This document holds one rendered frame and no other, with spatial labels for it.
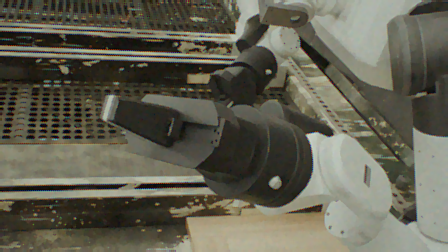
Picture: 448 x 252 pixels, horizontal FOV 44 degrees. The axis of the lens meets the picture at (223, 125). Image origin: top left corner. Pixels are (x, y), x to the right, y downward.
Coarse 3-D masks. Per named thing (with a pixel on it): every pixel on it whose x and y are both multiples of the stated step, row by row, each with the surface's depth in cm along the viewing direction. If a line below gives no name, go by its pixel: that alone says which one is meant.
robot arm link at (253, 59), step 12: (240, 60) 114; (252, 60) 114; (264, 60) 115; (216, 72) 109; (228, 72) 109; (240, 72) 110; (252, 72) 113; (264, 72) 114; (216, 84) 110; (228, 84) 108; (240, 84) 110; (252, 84) 113; (264, 84) 114; (216, 96) 112; (228, 96) 110; (240, 96) 110; (252, 96) 114
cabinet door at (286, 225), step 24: (216, 216) 107; (240, 216) 108; (264, 216) 109; (288, 216) 110; (312, 216) 111; (192, 240) 100; (216, 240) 101; (240, 240) 102; (264, 240) 103; (288, 240) 104; (312, 240) 105; (336, 240) 106
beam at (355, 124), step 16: (224, 0) 232; (304, 64) 172; (288, 80) 164; (320, 80) 163; (304, 96) 153; (336, 96) 155; (304, 112) 153; (320, 112) 145; (336, 112) 146; (352, 112) 148; (352, 128) 140; (368, 128) 141; (368, 144) 134; (384, 160) 128
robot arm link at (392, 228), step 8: (392, 216) 65; (384, 224) 62; (392, 224) 64; (400, 224) 66; (408, 224) 75; (416, 224) 74; (384, 232) 63; (392, 232) 63; (400, 232) 65; (408, 232) 66; (416, 232) 73; (376, 240) 62; (384, 240) 63; (392, 240) 63; (400, 240) 64; (408, 240) 65; (416, 240) 66; (424, 240) 71; (432, 240) 71; (352, 248) 64; (360, 248) 63; (368, 248) 63; (376, 248) 63; (384, 248) 63; (392, 248) 64; (400, 248) 64; (408, 248) 65; (416, 248) 66; (424, 248) 67; (432, 248) 70; (440, 248) 69
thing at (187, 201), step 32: (0, 192) 96; (32, 192) 97; (64, 192) 98; (96, 192) 99; (128, 192) 101; (160, 192) 102; (192, 192) 103; (0, 224) 97; (32, 224) 98; (64, 224) 100; (96, 224) 101; (128, 224) 103
